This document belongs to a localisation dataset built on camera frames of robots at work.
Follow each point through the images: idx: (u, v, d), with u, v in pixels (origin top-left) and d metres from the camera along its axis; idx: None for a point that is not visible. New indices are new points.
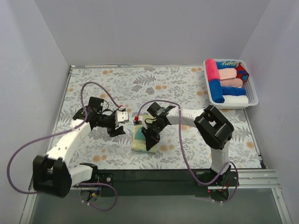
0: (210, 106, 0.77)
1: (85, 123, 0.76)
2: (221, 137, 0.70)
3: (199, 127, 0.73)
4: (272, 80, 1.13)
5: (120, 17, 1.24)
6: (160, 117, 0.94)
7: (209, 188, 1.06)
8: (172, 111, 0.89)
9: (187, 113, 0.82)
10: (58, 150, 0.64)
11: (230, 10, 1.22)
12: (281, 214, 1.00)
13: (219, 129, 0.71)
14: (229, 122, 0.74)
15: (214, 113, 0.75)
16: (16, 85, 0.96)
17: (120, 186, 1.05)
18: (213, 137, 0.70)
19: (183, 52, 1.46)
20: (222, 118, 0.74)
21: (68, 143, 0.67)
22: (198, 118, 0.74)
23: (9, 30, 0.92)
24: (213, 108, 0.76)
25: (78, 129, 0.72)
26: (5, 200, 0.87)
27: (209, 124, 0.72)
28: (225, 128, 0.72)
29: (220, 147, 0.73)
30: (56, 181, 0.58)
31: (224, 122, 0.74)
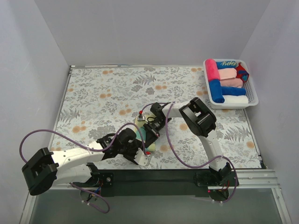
0: (196, 98, 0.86)
1: (101, 152, 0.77)
2: (202, 125, 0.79)
3: (184, 116, 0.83)
4: (272, 80, 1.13)
5: (120, 16, 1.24)
6: (159, 112, 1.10)
7: (210, 188, 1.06)
8: (167, 106, 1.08)
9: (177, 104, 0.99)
10: (62, 157, 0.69)
11: (230, 10, 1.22)
12: (281, 214, 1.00)
13: (201, 118, 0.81)
14: (211, 112, 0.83)
15: (198, 104, 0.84)
16: (16, 85, 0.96)
17: (120, 186, 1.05)
18: (195, 124, 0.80)
19: (183, 52, 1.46)
20: (204, 108, 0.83)
21: (74, 158, 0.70)
22: (183, 107, 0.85)
23: (9, 30, 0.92)
24: (198, 99, 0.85)
25: (91, 152, 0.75)
26: (5, 200, 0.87)
27: (192, 113, 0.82)
28: (206, 117, 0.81)
29: (202, 134, 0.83)
30: (37, 181, 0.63)
31: (206, 112, 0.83)
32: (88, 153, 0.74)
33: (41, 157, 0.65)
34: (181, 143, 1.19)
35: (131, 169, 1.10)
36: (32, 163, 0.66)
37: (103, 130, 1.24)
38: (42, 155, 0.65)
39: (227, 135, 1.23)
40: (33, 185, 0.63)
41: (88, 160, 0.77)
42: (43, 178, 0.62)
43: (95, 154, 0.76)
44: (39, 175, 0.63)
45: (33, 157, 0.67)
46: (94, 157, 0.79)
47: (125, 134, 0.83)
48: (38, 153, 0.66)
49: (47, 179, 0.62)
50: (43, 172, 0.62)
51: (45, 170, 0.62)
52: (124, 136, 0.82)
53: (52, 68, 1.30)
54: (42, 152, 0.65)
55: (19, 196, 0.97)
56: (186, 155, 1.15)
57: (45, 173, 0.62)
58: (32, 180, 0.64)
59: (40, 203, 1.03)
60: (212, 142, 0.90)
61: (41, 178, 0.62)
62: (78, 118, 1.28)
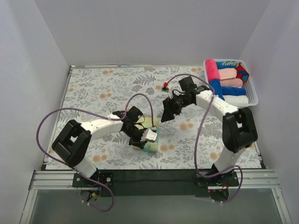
0: (247, 109, 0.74)
1: (120, 121, 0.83)
2: (239, 141, 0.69)
3: (225, 123, 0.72)
4: (272, 80, 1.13)
5: (120, 17, 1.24)
6: (189, 92, 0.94)
7: (210, 188, 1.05)
8: (205, 94, 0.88)
9: (219, 104, 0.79)
10: (90, 126, 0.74)
11: (230, 10, 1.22)
12: (281, 214, 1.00)
13: (242, 134, 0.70)
14: (256, 132, 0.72)
15: (247, 117, 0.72)
16: (16, 85, 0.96)
17: (119, 186, 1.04)
18: (233, 138, 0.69)
19: (183, 52, 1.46)
20: (251, 125, 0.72)
21: (101, 126, 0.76)
22: (227, 114, 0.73)
23: (9, 30, 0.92)
24: (248, 111, 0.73)
25: (112, 122, 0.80)
26: (5, 200, 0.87)
27: (235, 124, 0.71)
28: (248, 136, 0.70)
29: (234, 150, 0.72)
30: (75, 148, 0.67)
31: (251, 130, 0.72)
32: (111, 122, 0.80)
33: (72, 127, 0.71)
34: (181, 143, 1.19)
35: (131, 169, 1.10)
36: (62, 136, 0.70)
37: None
38: (72, 125, 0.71)
39: None
40: (69, 155, 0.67)
41: (109, 130, 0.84)
42: (81, 144, 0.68)
43: (115, 123, 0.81)
44: (75, 143, 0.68)
45: (61, 131, 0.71)
46: (116, 127, 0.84)
47: (136, 109, 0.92)
48: (67, 126, 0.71)
49: (83, 143, 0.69)
50: (79, 139, 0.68)
51: (79, 137, 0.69)
52: (135, 110, 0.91)
53: (52, 68, 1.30)
54: (72, 123, 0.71)
55: (19, 196, 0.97)
56: (186, 155, 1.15)
57: (81, 139, 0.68)
58: (67, 150, 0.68)
59: (40, 203, 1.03)
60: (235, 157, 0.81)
61: (79, 144, 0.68)
62: (78, 118, 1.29)
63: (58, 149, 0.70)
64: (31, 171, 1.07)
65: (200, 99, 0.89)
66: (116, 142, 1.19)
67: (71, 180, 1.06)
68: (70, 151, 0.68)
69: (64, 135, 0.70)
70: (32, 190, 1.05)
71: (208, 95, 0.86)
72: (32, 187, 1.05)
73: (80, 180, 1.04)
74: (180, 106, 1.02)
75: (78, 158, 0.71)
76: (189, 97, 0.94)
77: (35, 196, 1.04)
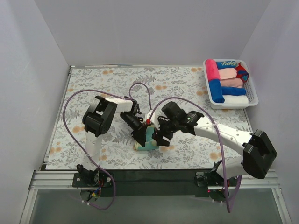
0: (260, 131, 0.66)
1: (131, 101, 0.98)
2: (266, 171, 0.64)
3: (247, 157, 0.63)
4: (272, 80, 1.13)
5: (120, 17, 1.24)
6: (181, 126, 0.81)
7: (210, 188, 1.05)
8: (201, 123, 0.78)
9: (228, 134, 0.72)
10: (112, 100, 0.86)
11: (230, 10, 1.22)
12: (281, 214, 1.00)
13: (265, 161, 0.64)
14: (274, 150, 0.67)
15: (265, 141, 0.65)
16: (16, 85, 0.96)
17: (120, 186, 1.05)
18: (260, 170, 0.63)
19: (183, 52, 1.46)
20: (270, 147, 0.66)
21: (120, 101, 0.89)
22: (246, 146, 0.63)
23: (9, 30, 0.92)
24: (263, 134, 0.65)
25: (127, 101, 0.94)
26: (5, 200, 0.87)
27: (258, 155, 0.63)
28: (269, 158, 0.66)
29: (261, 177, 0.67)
30: (105, 116, 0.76)
31: (271, 151, 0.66)
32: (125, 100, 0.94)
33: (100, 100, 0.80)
34: (181, 143, 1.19)
35: (131, 169, 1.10)
36: (91, 109, 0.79)
37: None
38: (100, 99, 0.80)
39: None
40: (100, 123, 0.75)
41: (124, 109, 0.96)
42: (109, 113, 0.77)
43: (129, 102, 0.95)
44: (105, 112, 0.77)
45: (90, 105, 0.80)
46: (127, 107, 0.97)
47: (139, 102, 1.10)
48: (95, 100, 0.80)
49: (111, 114, 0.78)
50: (108, 109, 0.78)
51: (108, 108, 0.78)
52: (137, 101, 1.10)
53: (52, 68, 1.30)
54: (99, 97, 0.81)
55: (19, 196, 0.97)
56: (186, 155, 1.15)
57: (110, 109, 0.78)
58: (98, 120, 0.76)
59: (40, 203, 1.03)
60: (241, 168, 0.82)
61: (108, 113, 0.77)
62: (78, 118, 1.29)
63: (88, 120, 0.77)
64: (31, 171, 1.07)
65: (200, 131, 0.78)
66: (116, 142, 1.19)
67: (71, 180, 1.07)
68: (100, 120, 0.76)
69: (92, 108, 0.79)
70: (32, 190, 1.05)
71: (208, 123, 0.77)
72: (32, 187, 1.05)
73: (80, 180, 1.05)
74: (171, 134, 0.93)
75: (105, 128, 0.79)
76: (185, 129, 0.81)
77: (35, 196, 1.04)
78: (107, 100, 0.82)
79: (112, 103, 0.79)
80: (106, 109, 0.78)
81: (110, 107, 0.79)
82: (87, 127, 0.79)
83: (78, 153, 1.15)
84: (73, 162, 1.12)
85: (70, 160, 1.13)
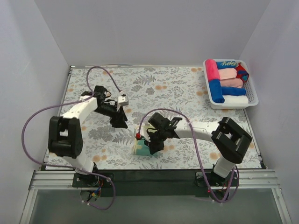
0: (225, 118, 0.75)
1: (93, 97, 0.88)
2: (241, 151, 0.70)
3: (218, 143, 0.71)
4: (272, 80, 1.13)
5: (120, 17, 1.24)
6: (167, 131, 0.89)
7: (210, 188, 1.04)
8: (181, 124, 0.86)
9: (200, 127, 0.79)
10: (71, 113, 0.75)
11: (230, 10, 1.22)
12: (281, 214, 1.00)
13: (238, 143, 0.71)
14: (246, 133, 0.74)
15: (232, 125, 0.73)
16: (16, 85, 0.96)
17: (120, 186, 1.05)
18: (234, 152, 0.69)
19: (183, 52, 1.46)
20: (239, 129, 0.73)
21: (80, 109, 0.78)
22: (214, 133, 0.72)
23: (9, 31, 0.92)
24: (228, 120, 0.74)
25: (88, 101, 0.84)
26: (5, 200, 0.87)
27: (227, 138, 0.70)
28: (243, 141, 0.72)
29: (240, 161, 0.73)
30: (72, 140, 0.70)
31: (242, 134, 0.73)
32: (87, 101, 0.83)
33: (56, 123, 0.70)
34: (181, 143, 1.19)
35: (132, 169, 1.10)
36: (53, 136, 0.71)
37: (103, 130, 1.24)
38: (56, 122, 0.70)
39: None
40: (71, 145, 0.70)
41: (88, 110, 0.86)
42: (74, 133, 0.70)
43: (91, 101, 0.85)
44: (69, 134, 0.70)
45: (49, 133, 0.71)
46: (92, 105, 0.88)
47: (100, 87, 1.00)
48: (51, 125, 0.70)
49: (76, 132, 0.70)
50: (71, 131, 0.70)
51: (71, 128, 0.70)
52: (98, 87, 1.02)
53: (52, 68, 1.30)
54: (54, 120, 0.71)
55: (19, 197, 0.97)
56: (186, 155, 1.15)
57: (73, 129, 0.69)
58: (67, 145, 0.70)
59: (40, 203, 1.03)
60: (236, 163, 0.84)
61: (73, 134, 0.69)
62: None
63: (58, 149, 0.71)
64: (31, 172, 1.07)
65: (180, 132, 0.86)
66: (116, 142, 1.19)
67: (71, 180, 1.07)
68: (69, 143, 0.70)
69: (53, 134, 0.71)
70: (32, 190, 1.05)
71: (185, 124, 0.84)
72: (32, 187, 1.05)
73: (80, 180, 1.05)
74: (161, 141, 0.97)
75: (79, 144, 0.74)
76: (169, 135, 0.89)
77: (35, 196, 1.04)
78: (66, 117, 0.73)
79: (72, 121, 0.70)
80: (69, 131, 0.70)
81: (72, 127, 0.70)
82: (59, 154, 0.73)
83: None
84: None
85: None
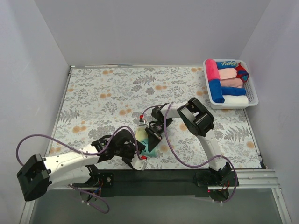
0: (194, 98, 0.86)
1: (95, 156, 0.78)
2: (200, 125, 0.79)
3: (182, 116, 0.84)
4: (272, 80, 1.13)
5: (120, 17, 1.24)
6: (158, 114, 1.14)
7: (210, 188, 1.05)
8: (165, 106, 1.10)
9: (176, 104, 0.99)
10: (55, 163, 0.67)
11: (230, 10, 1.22)
12: (281, 215, 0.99)
13: (199, 118, 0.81)
14: (210, 113, 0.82)
15: (196, 104, 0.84)
16: (16, 85, 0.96)
17: (120, 186, 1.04)
18: (193, 124, 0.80)
19: (183, 52, 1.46)
20: (202, 108, 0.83)
21: (68, 162, 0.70)
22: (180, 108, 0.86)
23: (9, 31, 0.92)
24: (195, 99, 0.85)
25: (85, 157, 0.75)
26: (5, 200, 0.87)
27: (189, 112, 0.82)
28: (205, 117, 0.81)
29: (201, 133, 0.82)
30: (31, 187, 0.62)
31: (204, 111, 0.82)
32: (83, 157, 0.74)
33: (33, 163, 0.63)
34: (181, 143, 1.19)
35: (132, 169, 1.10)
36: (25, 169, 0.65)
37: (103, 130, 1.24)
38: (33, 161, 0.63)
39: (227, 135, 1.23)
40: (29, 189, 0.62)
41: (81, 164, 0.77)
42: (36, 185, 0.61)
43: (88, 158, 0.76)
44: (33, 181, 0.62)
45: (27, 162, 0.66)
46: (89, 161, 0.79)
47: (122, 136, 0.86)
48: (30, 159, 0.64)
49: (41, 185, 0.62)
50: (35, 182, 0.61)
51: (38, 177, 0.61)
52: (119, 139, 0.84)
53: (52, 68, 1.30)
54: (34, 158, 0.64)
55: (19, 196, 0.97)
56: (186, 155, 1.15)
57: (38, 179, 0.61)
58: (26, 186, 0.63)
59: (40, 203, 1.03)
60: (211, 142, 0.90)
61: (35, 184, 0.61)
62: (78, 118, 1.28)
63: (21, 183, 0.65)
64: None
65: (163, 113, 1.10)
66: None
67: None
68: (26, 190, 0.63)
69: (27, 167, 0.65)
70: None
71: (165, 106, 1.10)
72: None
73: None
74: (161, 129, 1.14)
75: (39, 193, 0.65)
76: (158, 115, 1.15)
77: None
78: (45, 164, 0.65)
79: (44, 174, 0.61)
80: (36, 178, 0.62)
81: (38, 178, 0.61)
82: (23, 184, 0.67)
83: None
84: None
85: None
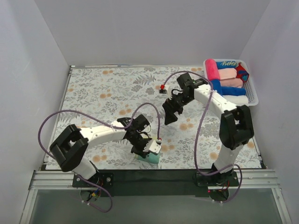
0: (245, 106, 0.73)
1: (123, 130, 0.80)
2: (237, 139, 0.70)
3: (223, 122, 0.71)
4: (272, 80, 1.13)
5: (120, 16, 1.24)
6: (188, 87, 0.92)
7: (210, 188, 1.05)
8: (202, 88, 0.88)
9: (218, 101, 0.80)
10: (90, 133, 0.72)
11: (230, 10, 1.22)
12: (281, 215, 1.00)
13: (239, 131, 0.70)
14: (252, 129, 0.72)
15: (245, 115, 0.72)
16: (16, 85, 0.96)
17: (120, 186, 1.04)
18: (231, 136, 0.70)
19: (183, 52, 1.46)
20: (249, 123, 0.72)
21: (101, 133, 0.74)
22: (225, 112, 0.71)
23: (8, 30, 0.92)
24: (246, 109, 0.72)
25: (115, 129, 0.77)
26: (5, 200, 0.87)
27: (233, 121, 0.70)
28: (246, 133, 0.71)
29: (232, 147, 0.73)
30: (70, 154, 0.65)
31: (248, 128, 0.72)
32: (113, 130, 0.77)
33: (70, 131, 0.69)
34: (181, 143, 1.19)
35: (131, 169, 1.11)
36: (60, 140, 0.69)
37: None
38: (71, 130, 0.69)
39: None
40: (66, 157, 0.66)
41: (110, 138, 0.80)
42: (75, 150, 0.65)
43: (117, 131, 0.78)
44: (71, 149, 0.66)
45: (60, 134, 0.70)
46: (117, 135, 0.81)
47: (144, 118, 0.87)
48: (66, 129, 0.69)
49: (80, 151, 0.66)
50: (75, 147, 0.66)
51: (76, 144, 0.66)
52: (142, 119, 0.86)
53: (52, 68, 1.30)
54: (71, 128, 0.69)
55: (19, 196, 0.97)
56: (186, 155, 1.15)
57: (76, 147, 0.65)
58: (63, 156, 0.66)
59: (40, 203, 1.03)
60: (234, 155, 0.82)
61: (74, 150, 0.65)
62: (78, 118, 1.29)
63: (55, 154, 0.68)
64: (31, 172, 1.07)
65: (199, 94, 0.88)
66: (116, 142, 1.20)
67: (71, 181, 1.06)
68: (64, 158, 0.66)
69: (61, 138, 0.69)
70: (32, 190, 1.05)
71: (207, 90, 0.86)
72: (32, 187, 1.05)
73: (81, 180, 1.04)
74: (180, 104, 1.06)
75: (74, 163, 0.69)
76: (187, 90, 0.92)
77: (35, 196, 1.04)
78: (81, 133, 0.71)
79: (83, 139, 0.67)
80: (74, 145, 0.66)
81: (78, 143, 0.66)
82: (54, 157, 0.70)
83: None
84: None
85: None
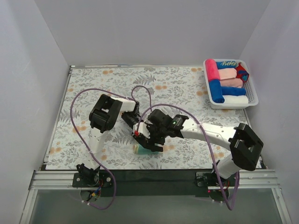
0: (241, 124, 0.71)
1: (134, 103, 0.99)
2: (256, 161, 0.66)
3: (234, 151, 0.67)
4: (272, 80, 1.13)
5: (120, 17, 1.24)
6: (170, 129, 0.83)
7: (209, 188, 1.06)
8: (186, 126, 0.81)
9: (214, 132, 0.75)
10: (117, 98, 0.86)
11: (230, 10, 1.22)
12: (282, 215, 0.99)
13: (253, 151, 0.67)
14: (260, 141, 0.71)
15: (248, 133, 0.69)
16: (16, 85, 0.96)
17: (120, 186, 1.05)
18: (250, 161, 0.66)
19: (183, 52, 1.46)
20: (255, 137, 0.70)
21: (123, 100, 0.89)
22: (232, 141, 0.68)
23: (9, 30, 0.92)
24: (245, 126, 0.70)
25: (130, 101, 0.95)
26: (5, 199, 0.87)
27: (243, 144, 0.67)
28: (258, 149, 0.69)
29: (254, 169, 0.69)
30: (112, 114, 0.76)
31: (257, 142, 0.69)
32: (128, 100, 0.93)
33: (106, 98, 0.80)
34: (181, 143, 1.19)
35: (132, 169, 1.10)
36: (97, 106, 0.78)
37: None
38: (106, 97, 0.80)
39: None
40: (109, 116, 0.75)
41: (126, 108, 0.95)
42: (115, 110, 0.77)
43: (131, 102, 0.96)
44: (111, 109, 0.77)
45: (96, 102, 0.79)
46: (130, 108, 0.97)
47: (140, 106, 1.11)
48: (100, 98, 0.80)
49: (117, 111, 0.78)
50: (114, 108, 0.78)
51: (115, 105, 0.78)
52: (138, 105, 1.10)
53: (52, 68, 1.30)
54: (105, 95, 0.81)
55: (19, 196, 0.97)
56: (186, 155, 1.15)
57: (116, 107, 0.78)
58: (105, 115, 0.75)
59: (40, 203, 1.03)
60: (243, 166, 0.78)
61: (114, 110, 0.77)
62: (78, 118, 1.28)
63: (96, 117, 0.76)
64: (31, 171, 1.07)
65: (186, 133, 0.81)
66: (116, 142, 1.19)
67: (71, 180, 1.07)
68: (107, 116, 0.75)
69: (99, 104, 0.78)
70: (32, 190, 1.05)
71: (193, 125, 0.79)
72: (32, 187, 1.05)
73: (80, 180, 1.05)
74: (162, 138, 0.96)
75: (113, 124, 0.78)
76: (173, 134, 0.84)
77: (36, 196, 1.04)
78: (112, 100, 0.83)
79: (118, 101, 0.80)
80: (113, 106, 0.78)
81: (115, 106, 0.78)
82: (93, 123, 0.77)
83: (78, 153, 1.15)
84: (73, 162, 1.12)
85: (70, 160, 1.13)
